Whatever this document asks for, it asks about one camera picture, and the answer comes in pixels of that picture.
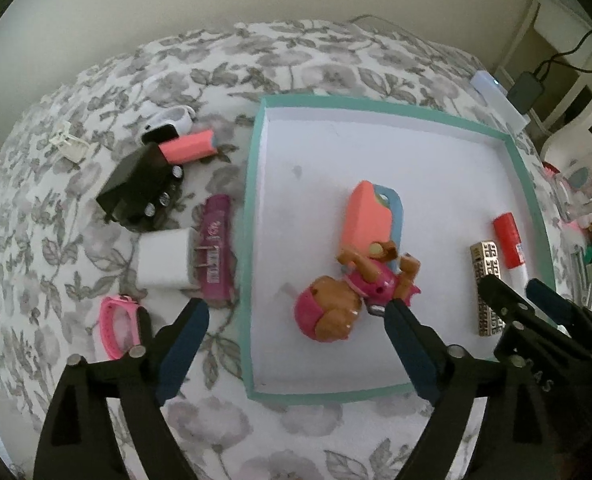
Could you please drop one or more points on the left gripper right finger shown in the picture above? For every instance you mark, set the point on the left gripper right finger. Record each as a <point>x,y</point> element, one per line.
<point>418,347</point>

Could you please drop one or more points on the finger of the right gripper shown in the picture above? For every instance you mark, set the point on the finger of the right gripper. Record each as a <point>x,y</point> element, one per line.
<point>505,302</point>
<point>559,309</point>

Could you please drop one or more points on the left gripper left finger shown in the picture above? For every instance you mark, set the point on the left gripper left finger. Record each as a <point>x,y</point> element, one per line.
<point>175,347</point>

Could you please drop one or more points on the red cap glue stick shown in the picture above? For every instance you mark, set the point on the red cap glue stick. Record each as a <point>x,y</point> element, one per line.
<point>506,231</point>

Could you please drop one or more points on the pink kids watch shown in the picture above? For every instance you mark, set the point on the pink kids watch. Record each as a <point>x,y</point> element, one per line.
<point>124,323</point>

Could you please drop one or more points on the purple lighter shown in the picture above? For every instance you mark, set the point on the purple lighter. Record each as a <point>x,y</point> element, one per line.
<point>213,253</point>

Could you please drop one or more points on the white USB charger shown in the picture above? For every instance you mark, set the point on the white USB charger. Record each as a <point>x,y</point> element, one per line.
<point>168,259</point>

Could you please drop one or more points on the pink helmet dog toy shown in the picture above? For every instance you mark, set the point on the pink helmet dog toy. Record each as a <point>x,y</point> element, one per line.
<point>328,308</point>

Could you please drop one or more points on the orange blue toy case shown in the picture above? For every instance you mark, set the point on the orange blue toy case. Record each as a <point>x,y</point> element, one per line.
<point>373,213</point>

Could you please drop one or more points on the black power adapter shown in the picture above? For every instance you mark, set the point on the black power adapter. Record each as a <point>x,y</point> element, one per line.
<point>112,199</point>

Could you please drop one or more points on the black toy car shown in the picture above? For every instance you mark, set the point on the black toy car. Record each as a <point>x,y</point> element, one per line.
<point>163,194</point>

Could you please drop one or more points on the coral pink lighter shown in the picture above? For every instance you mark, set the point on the coral pink lighter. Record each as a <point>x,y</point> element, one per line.
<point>188,148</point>

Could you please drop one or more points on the white plastic clip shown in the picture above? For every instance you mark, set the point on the white plastic clip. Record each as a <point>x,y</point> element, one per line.
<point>69,146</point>

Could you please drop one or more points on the clear glass cup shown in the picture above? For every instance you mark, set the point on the clear glass cup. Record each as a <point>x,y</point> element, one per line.
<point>573,191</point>

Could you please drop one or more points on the floral grey white blanket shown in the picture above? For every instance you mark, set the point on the floral grey white blanket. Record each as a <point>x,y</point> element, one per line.
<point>59,258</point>

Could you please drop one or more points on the white power strip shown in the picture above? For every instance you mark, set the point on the white power strip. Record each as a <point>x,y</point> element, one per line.
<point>496,96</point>

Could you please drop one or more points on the black plugged adapter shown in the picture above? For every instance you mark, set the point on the black plugged adapter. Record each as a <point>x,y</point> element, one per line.
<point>525,92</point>

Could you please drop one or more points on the teal shallow box tray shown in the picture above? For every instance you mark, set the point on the teal shallow box tray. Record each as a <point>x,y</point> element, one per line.
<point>327,172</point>

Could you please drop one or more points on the white shelf unit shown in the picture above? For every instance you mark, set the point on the white shelf unit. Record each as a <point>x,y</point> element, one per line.
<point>555,42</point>

